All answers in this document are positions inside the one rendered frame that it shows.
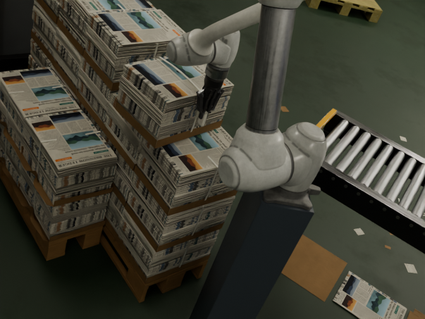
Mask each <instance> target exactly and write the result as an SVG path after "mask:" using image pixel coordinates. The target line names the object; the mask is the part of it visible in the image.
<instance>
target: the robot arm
mask: <svg viewBox="0 0 425 319"><path fill-rule="evenodd" d="M258 1H259V2H258V3H257V4H255V5H253V6H250V7H248V8H246V9H244V10H242V11H239V12H238V13H235V14H233V15H231V16H228V17H226V18H224V19H222V20H220V21H218V22H216V23H213V24H212V25H210V26H208V27H206V28H205V29H203V30H201V29H194V30H192V31H190V32H187V33H186V34H182V35H181V36H177V37H175V38H173V39H171V40H170V41H169V42H168V45H167V48H166V52H167V56H168V58H169V60H170V61H171V62H172V63H174V64H176V65H180V66H198V65H204V64H207V65H206V69H205V73H206V76H205V79H204V86H203V88H202V90H201V91H197V92H196V93H197V110H198V111H199V112H200V113H199V119H198V122H197V123H198V124H199V125H200V126H201V127H203V126H204V124H205V121H206V118H207V116H208V114H209V113H211V110H214V108H215V107H216V105H217V103H218V101H219V99H220V97H221V95H222V94H223V93H224V90H223V89H222V88H221V87H222V86H223V82H224V79H226V78H227V76H228V72H229V69H230V66H231V64H232V63H233V61H234V59H235V57H236V55H237V51H238V47H239V42H240V31H239V30H241V29H244V28H247V27H249V26H251V25H254V24H256V23H259V28H258V33H257V42H256V51H255V57H254V66H253V71H252V81H251V86H250V96H249V105H248V110H247V119H246V123H244V124H243V125H242V126H241V127H240V128H238V130H237V131H236V134H235V136H234V138H233V140H232V142H231V144H230V146H229V147H228V148H226V149H225V151H224V152H223V154H222V155H221V157H220V159H219V165H218V172H219V176H220V178H221V180H222V182H223V183H224V184H225V185H226V186H228V187H230V188H232V189H235V190H236V191H240V192H258V191H263V197H262V200H263V201H264V202H265V203H278V204H284V205H289V206H295V207H299V208H303V209H305V210H311V208H312V203H311V202H310V200H309V196H308V195H319V194H320V190H321V188H320V187H318V186H316V185H313V184H312V182H313V180H314V179H315V177H316V175H317V173H318V171H319V169H320V167H321V165H322V164H323V161H324V158H325V156H326V148H327V142H326V138H325V135H324V132H323V131H322V130H321V129H320V128H319V127H318V126H316V125H314V124H312V123H309V122H301V123H296V124H295V125H292V126H291V127H289V128H287V130H286V132H283V133H281V132H280V130H279V128H278V122H279V117H280V110H281V102H282V97H283V90H284V85H285V78H286V70H287V65H288V58H289V53H290V46H291V41H292V33H293V26H294V21H295V14H296V9H297V8H298V7H299V6H300V4H301V3H302V1H305V0H258Z"/></svg>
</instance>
